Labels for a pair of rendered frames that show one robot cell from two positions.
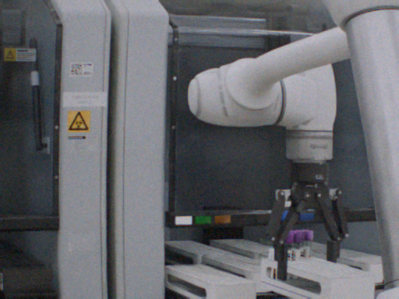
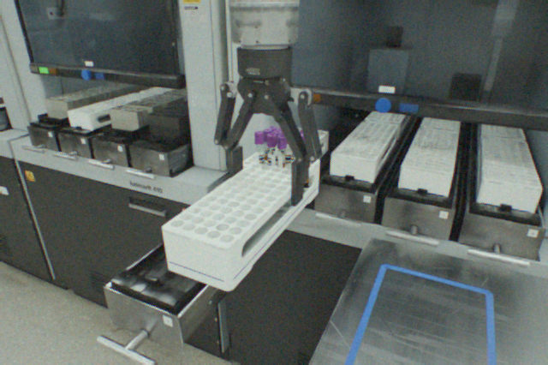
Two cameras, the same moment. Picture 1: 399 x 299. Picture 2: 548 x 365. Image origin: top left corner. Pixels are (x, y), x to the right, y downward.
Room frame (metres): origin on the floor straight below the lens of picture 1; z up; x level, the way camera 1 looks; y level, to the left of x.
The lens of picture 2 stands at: (1.61, -0.55, 1.17)
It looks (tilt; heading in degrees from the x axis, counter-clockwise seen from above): 26 degrees down; 50
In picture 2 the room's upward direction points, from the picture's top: straight up
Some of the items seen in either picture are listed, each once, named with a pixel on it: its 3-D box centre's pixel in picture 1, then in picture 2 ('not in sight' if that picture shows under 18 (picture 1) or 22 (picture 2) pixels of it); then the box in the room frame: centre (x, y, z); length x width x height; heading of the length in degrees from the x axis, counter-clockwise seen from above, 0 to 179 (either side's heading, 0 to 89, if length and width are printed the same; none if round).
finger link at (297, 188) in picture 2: (331, 258); (297, 182); (1.97, -0.18, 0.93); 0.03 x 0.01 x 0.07; 23
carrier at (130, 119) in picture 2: not in sight; (126, 119); (1.99, 0.60, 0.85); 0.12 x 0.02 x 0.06; 115
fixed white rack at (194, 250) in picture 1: (194, 258); (390, 118); (2.66, 0.12, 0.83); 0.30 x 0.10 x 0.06; 24
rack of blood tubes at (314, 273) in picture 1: (316, 281); (254, 206); (1.92, -0.14, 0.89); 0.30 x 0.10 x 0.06; 23
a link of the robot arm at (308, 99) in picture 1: (303, 90); not in sight; (1.95, -0.12, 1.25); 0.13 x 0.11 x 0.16; 113
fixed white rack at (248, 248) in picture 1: (247, 256); (441, 125); (2.73, -0.02, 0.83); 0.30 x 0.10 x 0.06; 24
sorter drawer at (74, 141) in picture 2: not in sight; (145, 116); (2.15, 0.83, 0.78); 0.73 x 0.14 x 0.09; 24
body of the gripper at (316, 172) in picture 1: (308, 185); (265, 80); (1.95, -0.13, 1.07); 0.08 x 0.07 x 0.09; 113
